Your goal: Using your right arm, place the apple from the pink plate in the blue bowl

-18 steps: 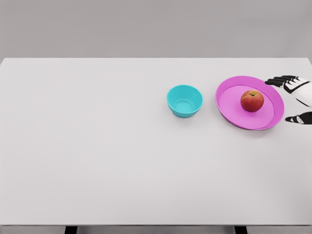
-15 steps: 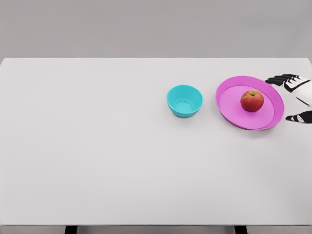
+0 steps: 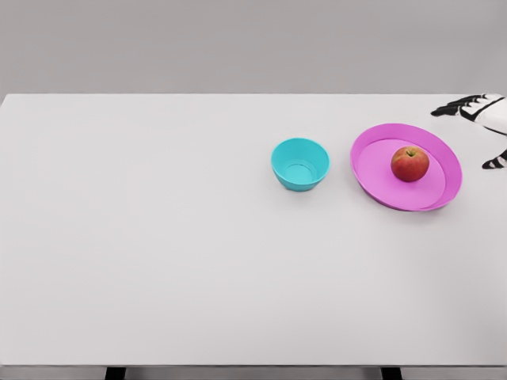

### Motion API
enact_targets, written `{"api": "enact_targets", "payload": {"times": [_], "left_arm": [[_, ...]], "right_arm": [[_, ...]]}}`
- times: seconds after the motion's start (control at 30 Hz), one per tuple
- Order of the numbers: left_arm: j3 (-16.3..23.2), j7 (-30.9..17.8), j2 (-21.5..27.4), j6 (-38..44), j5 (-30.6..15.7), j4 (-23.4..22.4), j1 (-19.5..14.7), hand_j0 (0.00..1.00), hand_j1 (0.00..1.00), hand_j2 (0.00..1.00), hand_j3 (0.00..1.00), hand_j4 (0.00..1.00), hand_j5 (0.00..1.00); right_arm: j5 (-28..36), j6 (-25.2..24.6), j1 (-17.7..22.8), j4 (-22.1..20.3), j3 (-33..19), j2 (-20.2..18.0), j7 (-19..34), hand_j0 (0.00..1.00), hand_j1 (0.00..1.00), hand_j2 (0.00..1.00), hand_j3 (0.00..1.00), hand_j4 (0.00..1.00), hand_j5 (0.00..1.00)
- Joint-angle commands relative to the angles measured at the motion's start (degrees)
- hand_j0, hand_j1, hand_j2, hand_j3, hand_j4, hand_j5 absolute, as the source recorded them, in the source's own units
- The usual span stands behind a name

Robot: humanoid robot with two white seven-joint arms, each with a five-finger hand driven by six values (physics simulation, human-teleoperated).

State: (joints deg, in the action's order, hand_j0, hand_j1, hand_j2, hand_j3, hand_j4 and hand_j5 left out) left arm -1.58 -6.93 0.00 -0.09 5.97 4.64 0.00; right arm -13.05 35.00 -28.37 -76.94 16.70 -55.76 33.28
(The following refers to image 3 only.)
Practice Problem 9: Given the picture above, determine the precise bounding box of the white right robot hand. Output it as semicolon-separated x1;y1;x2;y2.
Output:
430;93;507;170

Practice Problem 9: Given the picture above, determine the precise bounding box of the red apple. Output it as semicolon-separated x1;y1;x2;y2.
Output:
391;146;430;183

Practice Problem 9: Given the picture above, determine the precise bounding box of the pink plate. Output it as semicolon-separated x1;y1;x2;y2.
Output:
349;123;463;213

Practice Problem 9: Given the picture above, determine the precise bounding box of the blue bowl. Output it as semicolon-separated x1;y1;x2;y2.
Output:
270;137;331;194

